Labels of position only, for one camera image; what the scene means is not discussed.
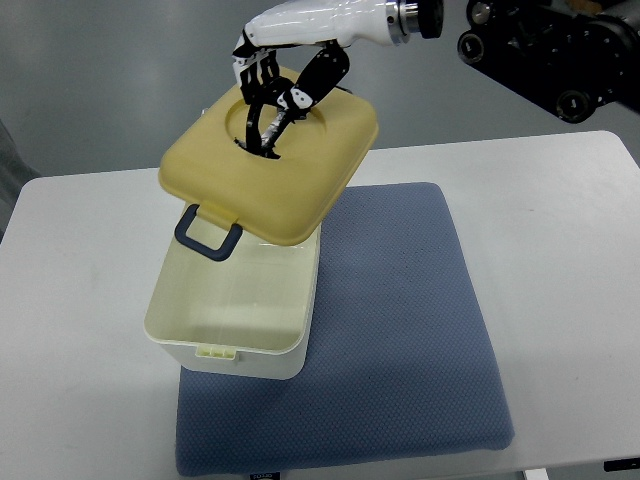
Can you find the person in grey trousers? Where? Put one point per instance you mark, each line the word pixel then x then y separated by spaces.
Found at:
pixel 15 173

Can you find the yellow box lid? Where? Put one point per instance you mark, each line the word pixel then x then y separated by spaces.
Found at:
pixel 280 200

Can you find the blue padded mat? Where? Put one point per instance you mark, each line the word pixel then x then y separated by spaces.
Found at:
pixel 399 362

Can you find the black lid handle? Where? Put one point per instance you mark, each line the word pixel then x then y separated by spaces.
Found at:
pixel 268 117

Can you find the blue front latch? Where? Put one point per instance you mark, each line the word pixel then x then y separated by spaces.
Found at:
pixel 217 247

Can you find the black table bracket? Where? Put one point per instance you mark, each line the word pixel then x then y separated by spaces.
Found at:
pixel 621 465

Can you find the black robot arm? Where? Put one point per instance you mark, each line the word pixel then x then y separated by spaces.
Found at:
pixel 567 57

